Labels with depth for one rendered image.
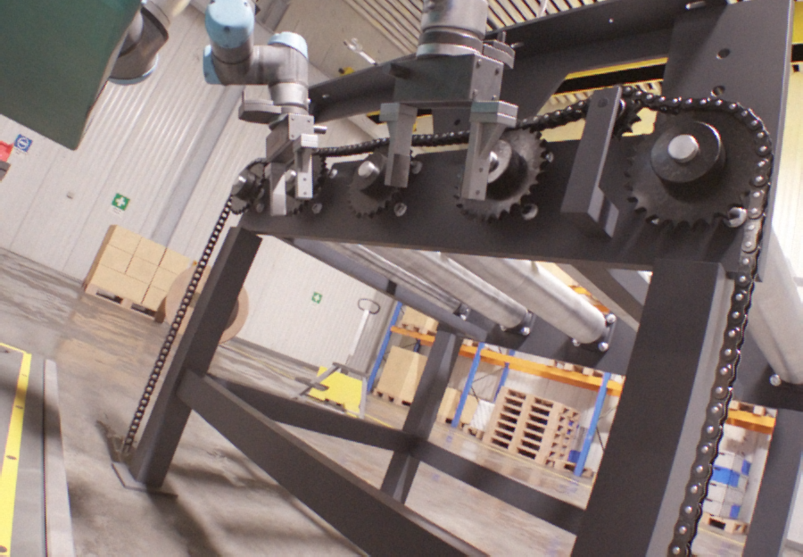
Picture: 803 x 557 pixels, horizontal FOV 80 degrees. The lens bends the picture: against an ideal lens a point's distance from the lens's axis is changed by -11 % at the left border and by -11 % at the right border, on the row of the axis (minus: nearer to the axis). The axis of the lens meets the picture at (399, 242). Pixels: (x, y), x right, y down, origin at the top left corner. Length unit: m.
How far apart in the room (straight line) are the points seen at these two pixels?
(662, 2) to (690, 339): 0.52
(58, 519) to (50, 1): 0.38
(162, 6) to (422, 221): 0.63
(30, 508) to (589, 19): 0.96
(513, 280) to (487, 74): 0.78
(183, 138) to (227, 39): 10.58
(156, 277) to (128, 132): 3.74
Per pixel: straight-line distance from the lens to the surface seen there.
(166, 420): 1.54
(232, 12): 0.91
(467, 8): 0.62
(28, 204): 10.84
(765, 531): 1.54
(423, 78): 0.63
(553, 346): 1.83
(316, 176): 1.24
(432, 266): 1.49
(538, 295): 1.39
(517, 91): 1.02
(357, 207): 1.05
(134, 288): 8.33
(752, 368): 1.61
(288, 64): 1.03
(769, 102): 0.77
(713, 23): 0.89
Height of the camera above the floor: 0.51
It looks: 14 degrees up
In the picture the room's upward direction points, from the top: 21 degrees clockwise
